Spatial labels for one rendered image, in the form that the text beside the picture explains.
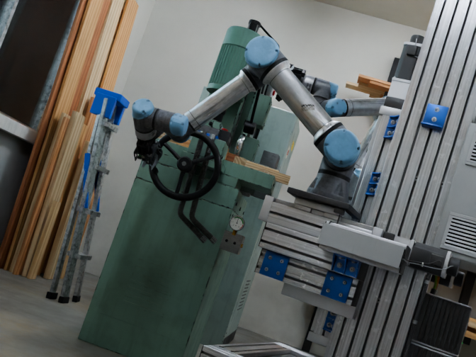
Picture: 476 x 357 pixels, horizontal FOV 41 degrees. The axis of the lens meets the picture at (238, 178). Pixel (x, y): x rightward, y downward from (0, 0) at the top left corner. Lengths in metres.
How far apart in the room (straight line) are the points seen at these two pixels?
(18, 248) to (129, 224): 1.44
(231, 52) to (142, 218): 0.83
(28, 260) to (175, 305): 1.55
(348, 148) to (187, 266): 0.94
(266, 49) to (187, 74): 3.26
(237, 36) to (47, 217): 1.74
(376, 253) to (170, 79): 3.67
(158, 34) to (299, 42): 1.19
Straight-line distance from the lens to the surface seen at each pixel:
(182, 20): 5.59
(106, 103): 3.61
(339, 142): 2.10
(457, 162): 2.33
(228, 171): 2.71
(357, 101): 2.74
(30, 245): 4.07
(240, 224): 2.62
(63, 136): 4.07
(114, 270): 2.76
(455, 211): 2.29
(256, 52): 2.20
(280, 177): 2.85
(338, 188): 2.23
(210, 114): 2.33
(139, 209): 2.75
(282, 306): 5.09
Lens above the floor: 0.56
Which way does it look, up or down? 6 degrees up
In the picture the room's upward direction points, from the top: 19 degrees clockwise
